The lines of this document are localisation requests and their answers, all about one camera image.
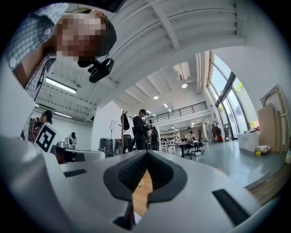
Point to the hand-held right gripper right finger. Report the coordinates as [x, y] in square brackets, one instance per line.
[193, 200]

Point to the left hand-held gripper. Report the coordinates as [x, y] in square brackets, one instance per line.
[45, 138]

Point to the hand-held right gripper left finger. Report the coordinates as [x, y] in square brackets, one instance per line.
[91, 193]

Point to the black round bin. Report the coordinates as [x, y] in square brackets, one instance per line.
[105, 144]

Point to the wooden coat rack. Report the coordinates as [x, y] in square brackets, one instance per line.
[123, 138]

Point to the black mesh office chair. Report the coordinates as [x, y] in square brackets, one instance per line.
[127, 142]

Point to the white panel with stand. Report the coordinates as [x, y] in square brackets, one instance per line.
[113, 124]

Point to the black hanging bag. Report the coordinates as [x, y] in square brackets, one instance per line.
[125, 123]

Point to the short ceiling tube light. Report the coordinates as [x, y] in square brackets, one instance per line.
[63, 114]

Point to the long office desk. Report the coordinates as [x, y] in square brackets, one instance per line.
[179, 143]

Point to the rack of hanging garments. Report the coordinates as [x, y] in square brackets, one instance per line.
[217, 133]

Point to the wooden step platform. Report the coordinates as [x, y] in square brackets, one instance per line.
[268, 186]

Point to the long ceiling tube light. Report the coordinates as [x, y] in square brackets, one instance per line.
[60, 85]

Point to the black mezzanine railing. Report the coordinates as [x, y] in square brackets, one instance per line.
[193, 109]

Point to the leaning cardboard sheet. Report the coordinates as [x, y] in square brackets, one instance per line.
[266, 127]

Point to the yellowish bottle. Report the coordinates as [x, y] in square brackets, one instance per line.
[288, 157]

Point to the black cap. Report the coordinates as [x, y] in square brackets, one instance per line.
[111, 36]

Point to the person's head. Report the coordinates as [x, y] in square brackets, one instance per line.
[79, 34]

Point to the ceiling air conditioner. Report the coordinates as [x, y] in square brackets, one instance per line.
[183, 70]

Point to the person's checked shirt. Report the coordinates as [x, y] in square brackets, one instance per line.
[29, 29]

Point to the black head-mounted camera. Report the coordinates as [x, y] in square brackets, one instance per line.
[101, 70]

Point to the leaning wooden frame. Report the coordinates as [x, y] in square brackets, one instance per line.
[281, 123]

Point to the large glass window wall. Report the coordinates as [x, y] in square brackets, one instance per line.
[218, 75]

